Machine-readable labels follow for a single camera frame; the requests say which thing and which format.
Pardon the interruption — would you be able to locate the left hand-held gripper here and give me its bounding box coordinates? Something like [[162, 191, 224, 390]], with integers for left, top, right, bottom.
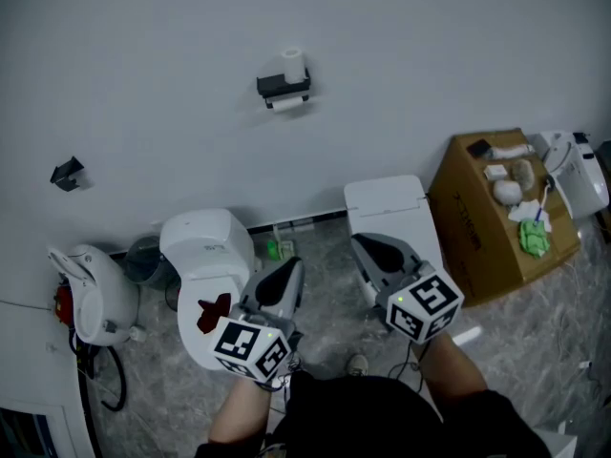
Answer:
[[209, 256, 307, 384]]

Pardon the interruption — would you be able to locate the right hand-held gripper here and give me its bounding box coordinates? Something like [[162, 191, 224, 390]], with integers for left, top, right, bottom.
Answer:
[[350, 232, 466, 344]]

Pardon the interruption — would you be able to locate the thick white toilet paper roll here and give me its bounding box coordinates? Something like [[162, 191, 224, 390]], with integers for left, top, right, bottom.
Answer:
[[280, 48, 306, 85]]

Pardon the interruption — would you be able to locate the person's left forearm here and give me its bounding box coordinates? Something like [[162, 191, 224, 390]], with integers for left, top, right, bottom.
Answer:
[[208, 377, 273, 448]]

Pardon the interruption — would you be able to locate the person's right forearm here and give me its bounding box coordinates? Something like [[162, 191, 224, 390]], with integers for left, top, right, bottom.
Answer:
[[414, 334, 489, 419]]

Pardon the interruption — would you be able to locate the white rounded toilet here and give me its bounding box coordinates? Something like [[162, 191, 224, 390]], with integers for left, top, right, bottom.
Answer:
[[158, 208, 257, 371]]

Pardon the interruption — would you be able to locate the white appliance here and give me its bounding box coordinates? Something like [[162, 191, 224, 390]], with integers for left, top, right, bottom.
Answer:
[[532, 130, 611, 221]]

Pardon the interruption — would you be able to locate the dark red cloth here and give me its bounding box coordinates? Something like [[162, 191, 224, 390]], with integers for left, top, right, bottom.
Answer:
[[196, 292, 234, 336]]

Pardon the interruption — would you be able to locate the brown cardboard box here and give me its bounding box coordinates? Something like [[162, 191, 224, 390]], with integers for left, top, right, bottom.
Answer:
[[428, 129, 582, 309]]

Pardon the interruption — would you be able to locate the white paper strip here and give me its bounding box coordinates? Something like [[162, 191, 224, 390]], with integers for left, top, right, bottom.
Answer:
[[451, 325, 483, 345]]

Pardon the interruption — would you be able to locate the grey trash bin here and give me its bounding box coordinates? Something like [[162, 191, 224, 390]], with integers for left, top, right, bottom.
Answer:
[[124, 236, 176, 285]]

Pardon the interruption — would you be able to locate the white round ball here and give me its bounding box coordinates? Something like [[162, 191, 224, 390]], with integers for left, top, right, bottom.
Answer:
[[492, 178, 523, 205]]

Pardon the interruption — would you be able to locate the person's black clothing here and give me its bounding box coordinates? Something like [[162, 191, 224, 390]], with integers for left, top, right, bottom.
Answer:
[[195, 372, 553, 458]]

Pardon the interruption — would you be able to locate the white crumpled tissue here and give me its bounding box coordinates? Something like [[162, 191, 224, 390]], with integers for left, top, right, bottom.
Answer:
[[507, 199, 553, 233]]

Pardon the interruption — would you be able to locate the green cloth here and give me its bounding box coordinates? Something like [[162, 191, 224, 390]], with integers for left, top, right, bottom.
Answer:
[[517, 218, 550, 260]]

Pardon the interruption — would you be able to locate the blue white toothbrush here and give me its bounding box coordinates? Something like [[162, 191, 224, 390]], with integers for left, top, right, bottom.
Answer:
[[533, 183, 555, 226]]

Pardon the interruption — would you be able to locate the brown furry brush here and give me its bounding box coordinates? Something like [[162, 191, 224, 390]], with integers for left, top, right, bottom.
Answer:
[[508, 158, 536, 193]]

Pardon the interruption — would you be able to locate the white rolled cloth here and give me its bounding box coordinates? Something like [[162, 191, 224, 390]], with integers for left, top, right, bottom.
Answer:
[[486, 144, 536, 160]]

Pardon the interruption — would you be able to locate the red valve box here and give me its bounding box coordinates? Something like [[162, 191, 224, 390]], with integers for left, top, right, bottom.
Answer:
[[53, 283, 74, 326]]

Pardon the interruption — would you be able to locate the white plastic box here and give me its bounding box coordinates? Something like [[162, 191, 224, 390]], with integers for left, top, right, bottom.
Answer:
[[532, 427, 579, 458]]

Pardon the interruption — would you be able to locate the thin black cable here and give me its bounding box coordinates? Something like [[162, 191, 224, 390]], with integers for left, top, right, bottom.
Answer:
[[389, 341, 426, 393]]

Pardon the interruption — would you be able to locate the black hose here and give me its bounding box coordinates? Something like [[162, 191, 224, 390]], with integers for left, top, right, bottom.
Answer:
[[71, 339, 128, 412]]

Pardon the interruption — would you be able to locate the black wall paper holder shelf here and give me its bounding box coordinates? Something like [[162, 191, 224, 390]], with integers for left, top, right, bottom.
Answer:
[[256, 68, 312, 109]]

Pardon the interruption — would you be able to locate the small black wall bracket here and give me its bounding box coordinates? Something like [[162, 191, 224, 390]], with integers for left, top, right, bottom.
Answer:
[[50, 156, 86, 193]]

